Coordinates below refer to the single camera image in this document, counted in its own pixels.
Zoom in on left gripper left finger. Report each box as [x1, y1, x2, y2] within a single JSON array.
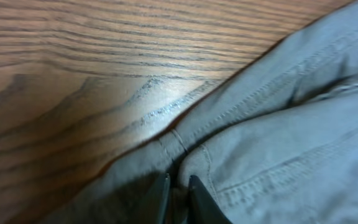
[[132, 174, 170, 224]]

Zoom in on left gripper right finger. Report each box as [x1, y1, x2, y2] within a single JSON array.
[[188, 175, 231, 224]]

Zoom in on grey cotton shorts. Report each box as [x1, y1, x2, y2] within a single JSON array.
[[45, 1, 358, 223]]

